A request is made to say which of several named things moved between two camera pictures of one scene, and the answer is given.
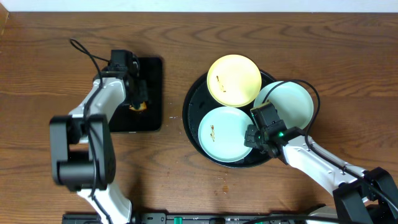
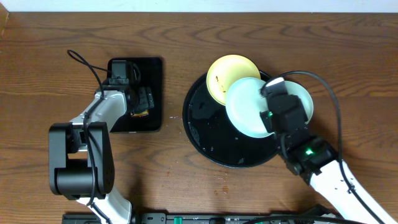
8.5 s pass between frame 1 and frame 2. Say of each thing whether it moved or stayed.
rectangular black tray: stayed
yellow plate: stayed
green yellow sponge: moved
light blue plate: moved
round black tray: stayed
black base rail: stayed
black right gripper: moved
